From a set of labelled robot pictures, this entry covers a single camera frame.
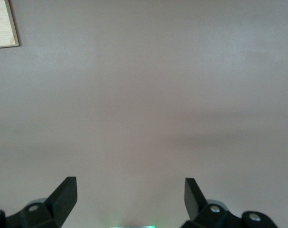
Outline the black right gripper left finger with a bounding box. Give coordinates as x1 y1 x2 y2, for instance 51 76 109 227
0 176 78 228

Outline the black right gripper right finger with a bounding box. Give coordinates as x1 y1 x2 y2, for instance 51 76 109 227
180 177 279 228

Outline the wooden cutting board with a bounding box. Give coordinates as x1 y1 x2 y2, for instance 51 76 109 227
0 0 19 50

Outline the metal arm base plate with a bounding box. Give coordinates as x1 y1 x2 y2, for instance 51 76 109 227
109 224 157 228

